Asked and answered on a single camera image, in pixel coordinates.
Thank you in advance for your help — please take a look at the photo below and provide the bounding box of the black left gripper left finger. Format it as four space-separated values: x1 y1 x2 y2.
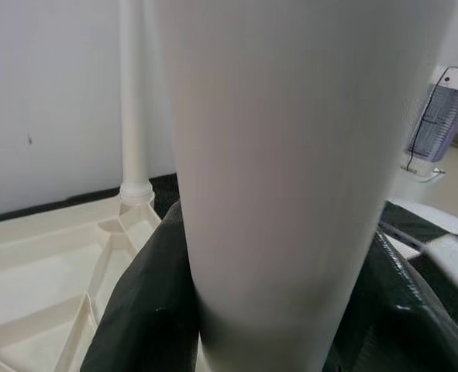
79 199 205 372

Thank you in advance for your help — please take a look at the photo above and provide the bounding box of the white plastic children table top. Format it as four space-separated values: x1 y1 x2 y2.
0 195 164 372

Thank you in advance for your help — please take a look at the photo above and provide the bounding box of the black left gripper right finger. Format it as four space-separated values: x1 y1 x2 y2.
323 228 458 372

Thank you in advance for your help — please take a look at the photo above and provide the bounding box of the white tapered plastic table leg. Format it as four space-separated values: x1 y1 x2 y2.
153 0 458 372
118 0 155 205

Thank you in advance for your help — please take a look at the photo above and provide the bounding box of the black zapper power cable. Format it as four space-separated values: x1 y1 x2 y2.
405 65 458 171

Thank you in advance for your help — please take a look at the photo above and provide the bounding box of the black table cloth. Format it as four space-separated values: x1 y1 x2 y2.
0 174 453 249

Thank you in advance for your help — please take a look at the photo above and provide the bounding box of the white insect zapper lamp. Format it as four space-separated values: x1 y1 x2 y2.
401 64 458 183

